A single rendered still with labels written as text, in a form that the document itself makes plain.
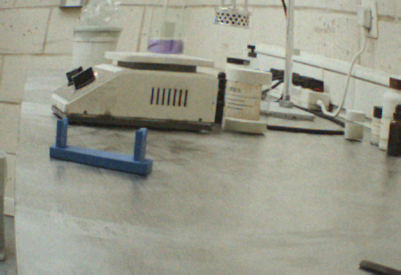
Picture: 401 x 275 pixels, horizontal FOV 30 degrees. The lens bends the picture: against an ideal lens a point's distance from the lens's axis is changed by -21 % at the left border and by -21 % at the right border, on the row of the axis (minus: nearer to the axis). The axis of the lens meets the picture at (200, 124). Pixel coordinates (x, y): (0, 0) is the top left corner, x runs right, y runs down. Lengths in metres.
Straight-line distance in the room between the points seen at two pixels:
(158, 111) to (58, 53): 2.44
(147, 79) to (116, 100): 0.05
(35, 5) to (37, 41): 0.18
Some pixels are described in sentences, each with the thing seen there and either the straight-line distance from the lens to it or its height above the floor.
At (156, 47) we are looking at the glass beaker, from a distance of 1.12.
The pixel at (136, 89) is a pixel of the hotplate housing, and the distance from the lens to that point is 1.09.
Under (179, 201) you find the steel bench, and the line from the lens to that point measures 0.66.
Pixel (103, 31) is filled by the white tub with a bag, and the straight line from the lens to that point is 2.08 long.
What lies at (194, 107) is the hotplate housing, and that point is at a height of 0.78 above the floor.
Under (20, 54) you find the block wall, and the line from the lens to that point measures 3.52.
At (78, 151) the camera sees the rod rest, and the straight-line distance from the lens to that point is 0.78.
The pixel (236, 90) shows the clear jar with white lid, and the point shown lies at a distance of 1.16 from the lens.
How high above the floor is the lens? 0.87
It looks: 6 degrees down
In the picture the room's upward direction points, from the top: 6 degrees clockwise
